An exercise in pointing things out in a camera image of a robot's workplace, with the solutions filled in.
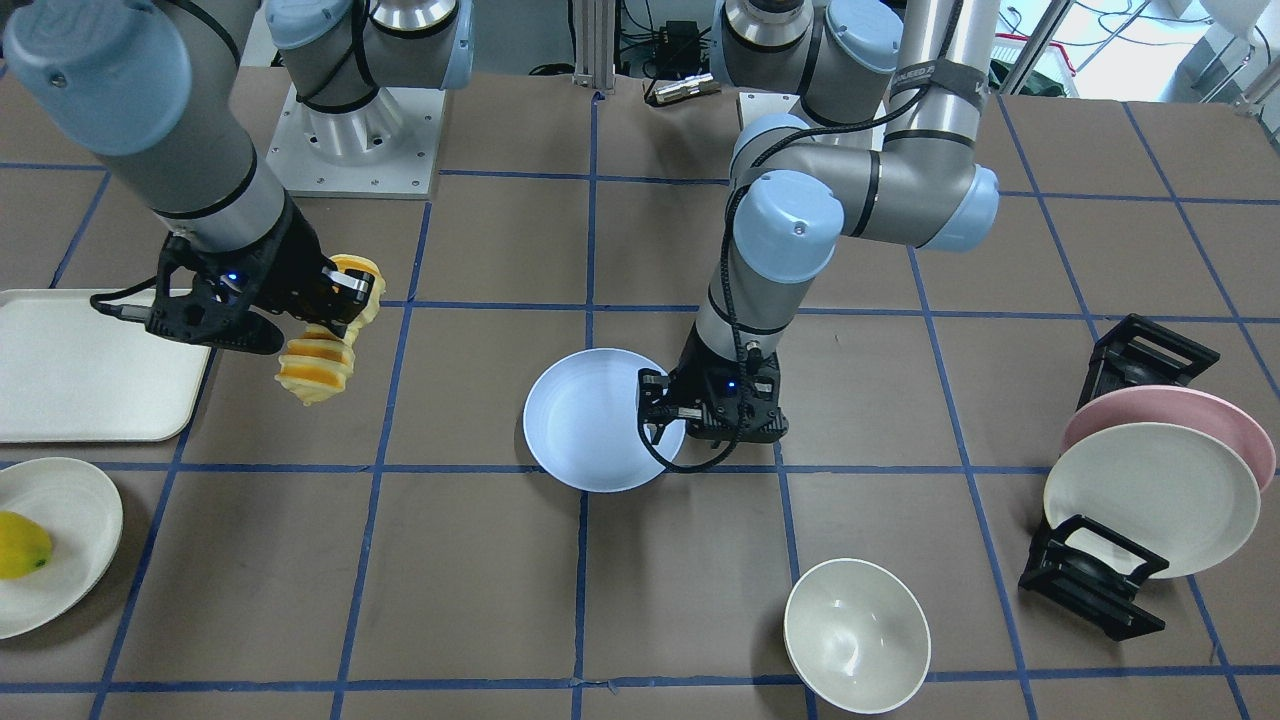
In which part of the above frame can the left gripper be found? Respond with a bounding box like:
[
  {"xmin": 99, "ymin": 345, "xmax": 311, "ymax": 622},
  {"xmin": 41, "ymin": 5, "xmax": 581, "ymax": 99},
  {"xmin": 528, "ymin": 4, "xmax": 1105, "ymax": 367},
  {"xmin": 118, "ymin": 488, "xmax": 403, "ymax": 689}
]
[{"xmin": 637, "ymin": 331, "xmax": 787, "ymax": 447}]

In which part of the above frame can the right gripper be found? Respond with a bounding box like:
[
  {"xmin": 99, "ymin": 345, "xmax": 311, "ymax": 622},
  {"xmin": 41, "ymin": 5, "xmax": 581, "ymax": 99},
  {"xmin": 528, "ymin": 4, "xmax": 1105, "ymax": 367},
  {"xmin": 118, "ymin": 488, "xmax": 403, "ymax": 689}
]
[{"xmin": 230, "ymin": 196, "xmax": 375, "ymax": 345}]

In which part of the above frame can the blue plate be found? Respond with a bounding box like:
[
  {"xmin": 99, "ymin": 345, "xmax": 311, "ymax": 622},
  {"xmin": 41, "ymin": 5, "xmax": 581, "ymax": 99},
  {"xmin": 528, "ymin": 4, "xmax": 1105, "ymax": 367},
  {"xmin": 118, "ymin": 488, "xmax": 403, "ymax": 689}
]
[{"xmin": 524, "ymin": 348, "xmax": 666, "ymax": 493}]

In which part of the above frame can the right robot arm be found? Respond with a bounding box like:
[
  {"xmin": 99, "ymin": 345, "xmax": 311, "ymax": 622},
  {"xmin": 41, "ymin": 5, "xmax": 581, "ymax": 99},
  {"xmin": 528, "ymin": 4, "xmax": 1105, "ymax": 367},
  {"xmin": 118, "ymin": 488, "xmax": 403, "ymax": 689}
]
[{"xmin": 3, "ymin": 1, "xmax": 474, "ymax": 354}]

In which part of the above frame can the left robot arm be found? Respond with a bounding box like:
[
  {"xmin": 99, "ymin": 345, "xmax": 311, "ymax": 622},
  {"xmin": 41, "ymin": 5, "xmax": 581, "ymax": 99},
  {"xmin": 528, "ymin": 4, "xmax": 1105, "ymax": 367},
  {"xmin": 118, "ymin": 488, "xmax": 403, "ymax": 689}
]
[{"xmin": 636, "ymin": 1, "xmax": 998, "ymax": 445}]

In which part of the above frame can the white round plate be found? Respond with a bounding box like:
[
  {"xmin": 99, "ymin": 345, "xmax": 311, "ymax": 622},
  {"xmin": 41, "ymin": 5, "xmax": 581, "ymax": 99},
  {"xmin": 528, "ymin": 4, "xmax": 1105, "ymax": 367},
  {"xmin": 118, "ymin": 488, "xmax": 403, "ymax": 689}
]
[{"xmin": 1, "ymin": 457, "xmax": 123, "ymax": 639}]

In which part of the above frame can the cream plate in rack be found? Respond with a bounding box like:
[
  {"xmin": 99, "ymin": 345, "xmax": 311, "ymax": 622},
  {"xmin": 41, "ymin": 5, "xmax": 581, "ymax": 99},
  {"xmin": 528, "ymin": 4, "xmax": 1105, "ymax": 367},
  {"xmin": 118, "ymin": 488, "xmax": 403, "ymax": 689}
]
[{"xmin": 1043, "ymin": 421, "xmax": 1261, "ymax": 579}]

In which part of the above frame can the pink plate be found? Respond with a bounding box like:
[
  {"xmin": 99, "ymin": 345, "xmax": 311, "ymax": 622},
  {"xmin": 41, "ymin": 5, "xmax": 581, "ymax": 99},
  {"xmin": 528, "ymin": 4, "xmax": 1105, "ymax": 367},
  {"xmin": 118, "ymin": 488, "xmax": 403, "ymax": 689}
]
[{"xmin": 1059, "ymin": 386, "xmax": 1277, "ymax": 491}]

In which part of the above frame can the white rectangular tray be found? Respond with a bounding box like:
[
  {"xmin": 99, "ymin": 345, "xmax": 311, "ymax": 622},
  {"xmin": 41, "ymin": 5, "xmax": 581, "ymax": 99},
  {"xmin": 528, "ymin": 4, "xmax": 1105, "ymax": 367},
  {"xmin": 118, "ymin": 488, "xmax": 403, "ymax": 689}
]
[{"xmin": 1, "ymin": 290, "xmax": 210, "ymax": 445}]

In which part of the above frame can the cream bowl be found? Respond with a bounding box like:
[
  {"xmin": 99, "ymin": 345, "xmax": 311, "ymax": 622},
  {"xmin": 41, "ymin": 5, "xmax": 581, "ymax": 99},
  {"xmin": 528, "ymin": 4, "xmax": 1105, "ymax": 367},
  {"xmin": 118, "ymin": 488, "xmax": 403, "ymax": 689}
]
[{"xmin": 782, "ymin": 559, "xmax": 932, "ymax": 714}]

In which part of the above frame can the yellow lemon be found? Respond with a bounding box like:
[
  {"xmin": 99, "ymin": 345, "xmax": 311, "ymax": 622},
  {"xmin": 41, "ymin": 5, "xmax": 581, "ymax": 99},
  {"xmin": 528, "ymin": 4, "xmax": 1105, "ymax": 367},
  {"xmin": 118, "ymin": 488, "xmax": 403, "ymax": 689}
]
[{"xmin": 1, "ymin": 511, "xmax": 54, "ymax": 580}]

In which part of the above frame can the black dish rack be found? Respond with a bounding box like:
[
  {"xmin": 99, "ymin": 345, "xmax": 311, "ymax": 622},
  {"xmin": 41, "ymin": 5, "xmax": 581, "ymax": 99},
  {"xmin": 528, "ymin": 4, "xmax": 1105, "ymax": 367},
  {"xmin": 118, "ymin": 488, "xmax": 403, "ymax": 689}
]
[{"xmin": 1019, "ymin": 313, "xmax": 1221, "ymax": 641}]

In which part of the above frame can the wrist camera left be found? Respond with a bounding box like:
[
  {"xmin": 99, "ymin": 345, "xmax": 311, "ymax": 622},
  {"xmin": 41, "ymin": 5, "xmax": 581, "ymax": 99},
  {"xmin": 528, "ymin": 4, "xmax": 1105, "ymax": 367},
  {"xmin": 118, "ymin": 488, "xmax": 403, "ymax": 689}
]
[{"xmin": 687, "ymin": 354, "xmax": 788, "ymax": 445}]

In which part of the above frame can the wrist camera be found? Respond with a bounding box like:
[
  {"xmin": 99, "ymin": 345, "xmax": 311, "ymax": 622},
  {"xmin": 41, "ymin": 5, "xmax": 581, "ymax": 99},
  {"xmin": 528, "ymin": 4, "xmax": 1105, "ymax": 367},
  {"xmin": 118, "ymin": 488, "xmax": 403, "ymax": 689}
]
[
  {"xmin": 687, "ymin": 354, "xmax": 788, "ymax": 445},
  {"xmin": 90, "ymin": 231, "xmax": 284, "ymax": 355}
]

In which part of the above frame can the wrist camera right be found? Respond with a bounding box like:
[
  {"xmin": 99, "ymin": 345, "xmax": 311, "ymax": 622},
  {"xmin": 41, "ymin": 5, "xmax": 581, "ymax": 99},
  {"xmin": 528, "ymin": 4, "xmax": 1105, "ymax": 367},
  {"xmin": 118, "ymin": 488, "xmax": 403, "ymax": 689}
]
[{"xmin": 90, "ymin": 231, "xmax": 284, "ymax": 355}]

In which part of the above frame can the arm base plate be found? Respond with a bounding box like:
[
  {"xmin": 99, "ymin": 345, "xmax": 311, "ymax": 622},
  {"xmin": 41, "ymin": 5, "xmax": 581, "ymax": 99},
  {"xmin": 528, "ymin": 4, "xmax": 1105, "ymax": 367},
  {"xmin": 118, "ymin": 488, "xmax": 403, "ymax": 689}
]
[
  {"xmin": 733, "ymin": 91, "xmax": 808, "ymax": 155},
  {"xmin": 262, "ymin": 88, "xmax": 448, "ymax": 201}
]

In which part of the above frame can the aluminium frame post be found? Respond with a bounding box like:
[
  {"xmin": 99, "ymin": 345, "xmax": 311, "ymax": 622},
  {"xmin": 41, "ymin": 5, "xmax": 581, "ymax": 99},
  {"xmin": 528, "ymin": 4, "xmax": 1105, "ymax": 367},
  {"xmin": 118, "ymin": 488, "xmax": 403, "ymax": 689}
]
[{"xmin": 570, "ymin": 0, "xmax": 620, "ymax": 96}]

